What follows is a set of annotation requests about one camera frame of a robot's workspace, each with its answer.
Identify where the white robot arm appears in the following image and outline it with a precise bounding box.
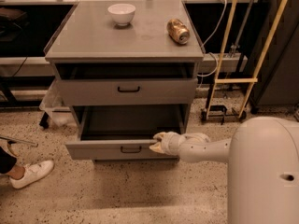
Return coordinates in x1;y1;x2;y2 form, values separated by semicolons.
150;117;299;224

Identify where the white cable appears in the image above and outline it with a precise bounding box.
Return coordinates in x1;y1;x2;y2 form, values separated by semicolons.
196;0;229;78

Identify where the golden soda can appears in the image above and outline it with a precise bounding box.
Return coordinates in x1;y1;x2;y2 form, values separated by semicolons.
166;19;190;45

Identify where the white ceramic bowl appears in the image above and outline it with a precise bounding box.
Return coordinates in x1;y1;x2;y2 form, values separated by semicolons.
107;4;135;26

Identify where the dark grey cabinet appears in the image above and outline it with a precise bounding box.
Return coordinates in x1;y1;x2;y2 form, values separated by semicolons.
249;0;299;113

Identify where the grey drawer cabinet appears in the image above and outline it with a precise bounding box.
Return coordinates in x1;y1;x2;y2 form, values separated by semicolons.
43;0;206;164

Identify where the white sneaker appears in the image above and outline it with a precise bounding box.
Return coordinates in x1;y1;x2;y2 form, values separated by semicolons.
7;161;54;189

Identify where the clear plastic bin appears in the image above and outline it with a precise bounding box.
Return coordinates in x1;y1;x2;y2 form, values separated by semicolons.
39;79;75;126

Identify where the metal rod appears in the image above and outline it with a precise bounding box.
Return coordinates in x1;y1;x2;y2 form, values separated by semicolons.
0;135;38;147

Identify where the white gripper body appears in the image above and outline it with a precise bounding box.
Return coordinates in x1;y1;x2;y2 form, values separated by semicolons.
161;132;186;156

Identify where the grey top drawer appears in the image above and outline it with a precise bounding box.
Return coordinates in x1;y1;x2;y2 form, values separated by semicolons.
55;63;197;105

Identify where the grey drawer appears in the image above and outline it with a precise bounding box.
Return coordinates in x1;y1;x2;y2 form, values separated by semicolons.
55;63;197;105
66;104;190;161

